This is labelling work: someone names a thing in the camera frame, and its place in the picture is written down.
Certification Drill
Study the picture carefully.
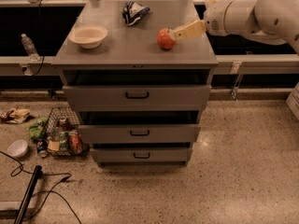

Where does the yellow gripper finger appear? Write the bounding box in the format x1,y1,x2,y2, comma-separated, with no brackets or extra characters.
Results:
170,20,206,40

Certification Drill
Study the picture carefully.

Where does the red apple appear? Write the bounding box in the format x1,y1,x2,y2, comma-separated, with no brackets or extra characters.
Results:
157,28,177,50

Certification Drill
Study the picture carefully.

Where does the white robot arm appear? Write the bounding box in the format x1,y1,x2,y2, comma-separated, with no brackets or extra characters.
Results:
167,0,299,53

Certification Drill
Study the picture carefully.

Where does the white bowl on floor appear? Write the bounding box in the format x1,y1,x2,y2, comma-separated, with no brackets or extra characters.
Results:
7,139,28,158

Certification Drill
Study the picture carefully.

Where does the blue white chip bag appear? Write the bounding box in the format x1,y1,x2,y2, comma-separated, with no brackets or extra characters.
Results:
122,1,150,26

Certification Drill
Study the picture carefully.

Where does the grey drawer cabinet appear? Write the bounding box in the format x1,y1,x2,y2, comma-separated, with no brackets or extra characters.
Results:
51,0,219,168

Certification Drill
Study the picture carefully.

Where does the top grey drawer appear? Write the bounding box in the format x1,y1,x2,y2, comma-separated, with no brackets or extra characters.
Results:
64,85,211,111

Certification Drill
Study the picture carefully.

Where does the grey drawer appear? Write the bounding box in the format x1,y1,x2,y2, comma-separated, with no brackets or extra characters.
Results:
64,85,211,111
90,147,192,163
78,124,200,144

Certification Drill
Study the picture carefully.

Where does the cardboard box at right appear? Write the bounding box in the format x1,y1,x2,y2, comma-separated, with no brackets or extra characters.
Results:
286,82,299,120

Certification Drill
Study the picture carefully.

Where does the middle grey drawer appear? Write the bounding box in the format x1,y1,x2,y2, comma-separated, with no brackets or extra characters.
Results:
78,124,200,144

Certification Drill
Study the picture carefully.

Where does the bottom grey drawer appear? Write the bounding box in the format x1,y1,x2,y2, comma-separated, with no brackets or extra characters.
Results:
90,147,192,163

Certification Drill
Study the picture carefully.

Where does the red soda can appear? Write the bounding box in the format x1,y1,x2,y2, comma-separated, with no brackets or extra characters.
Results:
69,131,83,154

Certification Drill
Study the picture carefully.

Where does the clear plastic water bottle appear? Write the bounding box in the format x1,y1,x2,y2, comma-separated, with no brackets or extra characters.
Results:
21,34,41,62

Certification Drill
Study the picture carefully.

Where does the green snack bag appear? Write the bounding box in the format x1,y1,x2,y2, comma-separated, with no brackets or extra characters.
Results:
25,117,48,142

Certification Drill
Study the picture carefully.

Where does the blue soda can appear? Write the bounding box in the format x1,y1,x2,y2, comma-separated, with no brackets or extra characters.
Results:
36,139,48,158

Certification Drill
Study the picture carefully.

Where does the yellow brown snack bag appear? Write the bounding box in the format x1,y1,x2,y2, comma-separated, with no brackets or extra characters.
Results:
0,108,30,124

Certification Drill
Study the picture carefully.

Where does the black pole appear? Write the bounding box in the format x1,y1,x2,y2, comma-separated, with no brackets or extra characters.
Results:
14,165,42,224

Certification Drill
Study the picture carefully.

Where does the black hanging cable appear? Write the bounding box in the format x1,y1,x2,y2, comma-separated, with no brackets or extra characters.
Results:
32,0,51,77

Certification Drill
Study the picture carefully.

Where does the wire mesh basket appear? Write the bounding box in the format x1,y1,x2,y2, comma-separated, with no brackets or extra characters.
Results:
46,107,88,156

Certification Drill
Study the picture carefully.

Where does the black cable on floor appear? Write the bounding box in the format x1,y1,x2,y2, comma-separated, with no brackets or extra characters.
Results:
0,150,82,224

